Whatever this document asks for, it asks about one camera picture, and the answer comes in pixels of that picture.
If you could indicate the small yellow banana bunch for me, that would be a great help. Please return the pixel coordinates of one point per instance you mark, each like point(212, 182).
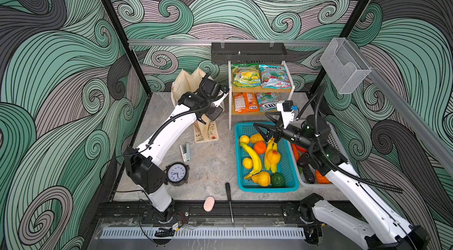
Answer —
point(267, 165)

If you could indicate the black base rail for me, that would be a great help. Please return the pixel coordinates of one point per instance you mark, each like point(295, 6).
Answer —
point(193, 210)

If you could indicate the yellow lemon upper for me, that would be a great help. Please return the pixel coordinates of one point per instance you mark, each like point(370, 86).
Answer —
point(244, 139)

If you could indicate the yellow mango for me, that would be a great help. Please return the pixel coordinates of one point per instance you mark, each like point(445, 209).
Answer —
point(256, 138)

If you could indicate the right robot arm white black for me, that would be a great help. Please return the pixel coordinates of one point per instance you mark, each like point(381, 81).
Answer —
point(381, 227)

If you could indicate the white stapler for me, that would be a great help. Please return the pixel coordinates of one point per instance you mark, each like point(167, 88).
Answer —
point(185, 152)

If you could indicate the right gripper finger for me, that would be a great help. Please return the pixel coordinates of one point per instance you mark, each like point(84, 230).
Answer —
point(269, 135)
point(263, 127)

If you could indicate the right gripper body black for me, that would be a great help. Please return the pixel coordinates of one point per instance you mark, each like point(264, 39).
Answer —
point(290, 135)

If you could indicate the orange carrot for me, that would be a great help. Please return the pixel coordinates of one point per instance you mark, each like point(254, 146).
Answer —
point(295, 152)

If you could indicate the peach fruit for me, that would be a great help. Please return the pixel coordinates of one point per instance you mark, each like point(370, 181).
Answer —
point(273, 157)

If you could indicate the white cable duct strip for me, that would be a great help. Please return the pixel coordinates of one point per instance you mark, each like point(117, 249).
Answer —
point(205, 233)

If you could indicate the yellow pear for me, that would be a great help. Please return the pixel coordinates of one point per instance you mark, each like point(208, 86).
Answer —
point(263, 179)

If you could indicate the pink oval eraser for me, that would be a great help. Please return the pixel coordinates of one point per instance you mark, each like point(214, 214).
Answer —
point(209, 204)

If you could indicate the large yellow banana bunch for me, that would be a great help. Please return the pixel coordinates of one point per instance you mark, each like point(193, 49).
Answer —
point(256, 161)

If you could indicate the teal plastic basket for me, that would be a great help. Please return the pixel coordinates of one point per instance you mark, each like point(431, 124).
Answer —
point(286, 170)

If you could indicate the yellow lemon lower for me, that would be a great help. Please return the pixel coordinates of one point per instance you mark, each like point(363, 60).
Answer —
point(247, 163)

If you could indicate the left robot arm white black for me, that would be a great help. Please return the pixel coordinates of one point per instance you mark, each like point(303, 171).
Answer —
point(142, 163)

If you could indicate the yellow lemon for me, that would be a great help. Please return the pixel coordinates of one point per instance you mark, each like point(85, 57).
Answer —
point(244, 139)
point(247, 163)

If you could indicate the teal red snack bag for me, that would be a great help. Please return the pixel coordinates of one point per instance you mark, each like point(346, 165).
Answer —
point(274, 77)

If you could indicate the black alarm clock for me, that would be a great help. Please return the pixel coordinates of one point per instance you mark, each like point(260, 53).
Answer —
point(177, 174)

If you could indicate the clear acrylic wall holder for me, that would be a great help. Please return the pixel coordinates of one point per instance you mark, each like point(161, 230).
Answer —
point(345, 65)

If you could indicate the orange snack bag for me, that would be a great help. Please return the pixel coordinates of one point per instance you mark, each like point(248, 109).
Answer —
point(245, 103)

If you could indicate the black screwdriver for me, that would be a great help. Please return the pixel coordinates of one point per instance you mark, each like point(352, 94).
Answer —
point(229, 199)

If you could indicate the orange tangerine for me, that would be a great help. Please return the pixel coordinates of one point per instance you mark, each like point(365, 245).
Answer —
point(260, 147)

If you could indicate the orange bell pepper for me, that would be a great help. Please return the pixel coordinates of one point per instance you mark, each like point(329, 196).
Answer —
point(321, 179)

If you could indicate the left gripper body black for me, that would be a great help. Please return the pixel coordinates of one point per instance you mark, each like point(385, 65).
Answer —
point(214, 112)

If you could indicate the dark eggplant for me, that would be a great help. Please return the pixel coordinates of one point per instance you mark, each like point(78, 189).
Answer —
point(308, 175)

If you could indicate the cream canvas grocery bag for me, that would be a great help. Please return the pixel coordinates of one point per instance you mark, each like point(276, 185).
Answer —
point(186, 91)

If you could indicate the white wooden two-tier shelf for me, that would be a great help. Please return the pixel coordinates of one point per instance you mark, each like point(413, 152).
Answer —
point(234, 89)

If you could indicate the green avocado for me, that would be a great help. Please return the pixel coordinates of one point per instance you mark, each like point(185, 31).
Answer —
point(277, 180)

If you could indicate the white plastic basket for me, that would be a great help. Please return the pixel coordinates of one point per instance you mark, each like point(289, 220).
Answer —
point(334, 141)

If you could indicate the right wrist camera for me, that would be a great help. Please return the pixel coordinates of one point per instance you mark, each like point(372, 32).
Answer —
point(286, 108)

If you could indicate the green yellow snack bag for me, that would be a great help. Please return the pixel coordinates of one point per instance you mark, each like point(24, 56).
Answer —
point(246, 75)

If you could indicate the teal Fox's candy bag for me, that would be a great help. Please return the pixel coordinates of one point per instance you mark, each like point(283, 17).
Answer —
point(267, 101)

